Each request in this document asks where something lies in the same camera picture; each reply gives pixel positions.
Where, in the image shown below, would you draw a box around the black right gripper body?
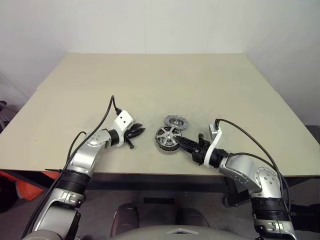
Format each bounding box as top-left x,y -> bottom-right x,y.
191,133 -> 213,166

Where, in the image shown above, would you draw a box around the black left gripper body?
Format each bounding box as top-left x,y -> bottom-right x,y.
123,126 -> 136,151

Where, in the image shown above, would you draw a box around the black silver spoked rotor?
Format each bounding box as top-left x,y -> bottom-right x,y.
154,125 -> 182,153

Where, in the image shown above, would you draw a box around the motor stator copper windings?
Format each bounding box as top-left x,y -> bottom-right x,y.
157,142 -> 180,154

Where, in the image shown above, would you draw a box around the grey toothed gear disc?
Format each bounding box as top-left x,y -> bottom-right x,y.
163,114 -> 188,132

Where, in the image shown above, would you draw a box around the grey caster wheel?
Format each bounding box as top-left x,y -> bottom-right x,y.
221,194 -> 237,208

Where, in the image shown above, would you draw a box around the dark rounded shape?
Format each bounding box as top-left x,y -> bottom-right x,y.
111,202 -> 140,233

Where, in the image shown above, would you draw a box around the grey robot torso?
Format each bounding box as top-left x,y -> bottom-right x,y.
107,224 -> 241,240

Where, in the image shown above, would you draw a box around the orange object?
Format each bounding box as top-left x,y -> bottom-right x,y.
0,172 -> 46,201

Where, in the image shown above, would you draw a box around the dark furniture piece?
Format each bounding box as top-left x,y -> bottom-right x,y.
0,99 -> 8,131

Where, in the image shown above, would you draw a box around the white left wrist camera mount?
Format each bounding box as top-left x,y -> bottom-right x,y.
113,109 -> 133,148

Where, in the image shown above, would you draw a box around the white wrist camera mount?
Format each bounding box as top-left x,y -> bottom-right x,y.
202,121 -> 224,169
113,109 -> 133,148

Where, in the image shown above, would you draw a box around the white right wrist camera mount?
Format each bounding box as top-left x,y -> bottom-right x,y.
202,121 -> 224,169

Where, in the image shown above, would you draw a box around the black table frame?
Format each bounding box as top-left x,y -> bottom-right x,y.
0,169 -> 320,208

